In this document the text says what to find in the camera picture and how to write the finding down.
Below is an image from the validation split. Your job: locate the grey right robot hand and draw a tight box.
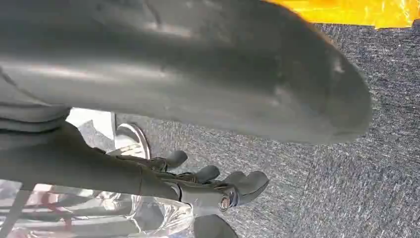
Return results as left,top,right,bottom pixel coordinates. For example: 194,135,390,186
0,0,374,212

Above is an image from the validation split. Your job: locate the round white floor base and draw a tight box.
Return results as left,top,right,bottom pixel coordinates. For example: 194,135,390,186
113,122,152,160

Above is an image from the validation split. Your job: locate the black robot foot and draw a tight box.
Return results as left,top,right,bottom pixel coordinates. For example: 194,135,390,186
193,214,239,238

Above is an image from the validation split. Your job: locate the yellow glossy strip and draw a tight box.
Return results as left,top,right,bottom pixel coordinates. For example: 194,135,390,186
265,0,420,30

